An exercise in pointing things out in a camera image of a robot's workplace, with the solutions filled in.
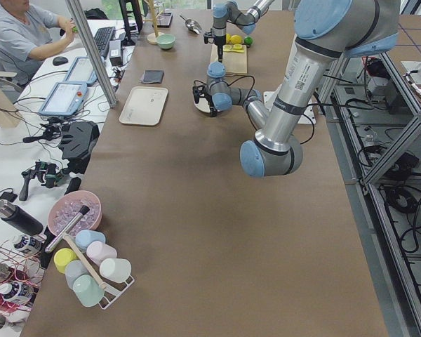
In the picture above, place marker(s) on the white wire cup rack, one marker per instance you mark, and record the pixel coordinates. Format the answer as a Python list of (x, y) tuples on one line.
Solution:
[(113, 290)]

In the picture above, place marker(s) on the yellow cup on rack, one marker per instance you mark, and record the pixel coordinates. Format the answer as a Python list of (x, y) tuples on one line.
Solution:
[(63, 257)]

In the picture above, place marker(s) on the aluminium frame post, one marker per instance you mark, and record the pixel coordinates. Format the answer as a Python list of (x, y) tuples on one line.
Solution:
[(88, 41)]

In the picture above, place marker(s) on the blue teach pendant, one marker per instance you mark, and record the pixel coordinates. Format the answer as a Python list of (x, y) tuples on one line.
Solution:
[(64, 99), (81, 70)]

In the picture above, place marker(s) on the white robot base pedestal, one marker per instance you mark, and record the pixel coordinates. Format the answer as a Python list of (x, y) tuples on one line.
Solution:
[(307, 118)]

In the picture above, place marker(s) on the black keyboard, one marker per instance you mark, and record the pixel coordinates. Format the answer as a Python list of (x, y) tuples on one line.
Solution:
[(102, 38)]

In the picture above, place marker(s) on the seated person grey shirt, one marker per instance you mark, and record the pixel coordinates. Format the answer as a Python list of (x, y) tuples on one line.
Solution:
[(29, 35)]

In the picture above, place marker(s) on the wooden cup tree stand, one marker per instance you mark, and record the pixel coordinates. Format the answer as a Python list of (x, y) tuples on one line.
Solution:
[(152, 15)]

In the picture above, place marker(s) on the grey cup on rack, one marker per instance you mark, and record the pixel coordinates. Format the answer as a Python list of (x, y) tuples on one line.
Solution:
[(73, 271)]

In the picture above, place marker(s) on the pink cup on rack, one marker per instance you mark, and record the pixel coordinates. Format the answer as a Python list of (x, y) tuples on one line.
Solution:
[(98, 251)]

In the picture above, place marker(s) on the black computer mouse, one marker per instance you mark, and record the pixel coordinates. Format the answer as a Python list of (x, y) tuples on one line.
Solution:
[(60, 60)]

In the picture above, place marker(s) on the pink bowl of ice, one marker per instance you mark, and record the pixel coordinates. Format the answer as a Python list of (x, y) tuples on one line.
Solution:
[(68, 206)]

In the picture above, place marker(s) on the steel muddler black tip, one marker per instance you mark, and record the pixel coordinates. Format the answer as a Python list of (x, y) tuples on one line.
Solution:
[(65, 230)]

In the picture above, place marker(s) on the blue teach pendant far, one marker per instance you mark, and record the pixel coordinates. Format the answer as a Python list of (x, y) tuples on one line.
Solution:
[(81, 70)]

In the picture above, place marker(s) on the mint green bowl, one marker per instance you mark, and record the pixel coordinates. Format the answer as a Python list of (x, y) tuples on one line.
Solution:
[(166, 41)]

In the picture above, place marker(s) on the whole lemon lower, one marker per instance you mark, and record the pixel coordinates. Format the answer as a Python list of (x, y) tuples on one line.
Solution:
[(235, 39)]

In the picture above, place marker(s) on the black thermos bottle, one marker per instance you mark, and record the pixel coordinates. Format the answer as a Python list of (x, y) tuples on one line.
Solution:
[(19, 219)]

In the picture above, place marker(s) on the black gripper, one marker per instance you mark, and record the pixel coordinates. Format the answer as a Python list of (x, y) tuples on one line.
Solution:
[(219, 39), (212, 102)]

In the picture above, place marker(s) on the folded grey cloth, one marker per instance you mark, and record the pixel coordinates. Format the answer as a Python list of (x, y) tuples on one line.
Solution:
[(152, 77)]

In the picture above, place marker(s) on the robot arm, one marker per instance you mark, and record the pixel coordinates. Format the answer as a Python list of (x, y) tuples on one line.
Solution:
[(324, 30), (230, 12)]

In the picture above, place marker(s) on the yellow plastic knife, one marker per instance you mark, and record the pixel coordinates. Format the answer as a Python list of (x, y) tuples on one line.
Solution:
[(231, 50)]

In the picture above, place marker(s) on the cream rabbit serving tray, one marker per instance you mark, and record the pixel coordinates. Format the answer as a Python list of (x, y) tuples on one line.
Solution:
[(144, 106)]

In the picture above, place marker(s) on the metal ice scoop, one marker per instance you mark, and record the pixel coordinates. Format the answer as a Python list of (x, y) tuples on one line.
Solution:
[(192, 25)]

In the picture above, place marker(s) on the mint cup on rack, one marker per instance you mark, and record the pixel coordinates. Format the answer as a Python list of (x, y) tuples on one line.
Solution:
[(87, 291)]

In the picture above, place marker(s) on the green lime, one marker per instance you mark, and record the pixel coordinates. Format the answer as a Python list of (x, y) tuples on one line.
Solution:
[(248, 41)]

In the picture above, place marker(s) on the wooden cutting board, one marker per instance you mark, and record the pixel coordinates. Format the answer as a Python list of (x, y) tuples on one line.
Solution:
[(233, 63)]

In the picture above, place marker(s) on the beige round shallow bowl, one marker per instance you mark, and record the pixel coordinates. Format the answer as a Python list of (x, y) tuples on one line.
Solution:
[(203, 105)]

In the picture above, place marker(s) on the black monitor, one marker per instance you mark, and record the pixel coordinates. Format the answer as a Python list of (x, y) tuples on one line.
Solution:
[(132, 21)]

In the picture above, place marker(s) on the white cup on rack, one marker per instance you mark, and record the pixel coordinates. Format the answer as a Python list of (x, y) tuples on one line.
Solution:
[(116, 269)]

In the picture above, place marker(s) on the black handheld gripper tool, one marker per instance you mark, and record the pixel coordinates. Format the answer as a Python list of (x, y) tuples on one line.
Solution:
[(47, 175)]

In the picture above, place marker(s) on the blue cup on rack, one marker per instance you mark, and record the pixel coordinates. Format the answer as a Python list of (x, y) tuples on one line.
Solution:
[(85, 237)]

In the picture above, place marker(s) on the blue teach pendant near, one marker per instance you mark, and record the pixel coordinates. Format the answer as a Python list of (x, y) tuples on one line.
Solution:
[(64, 99)]

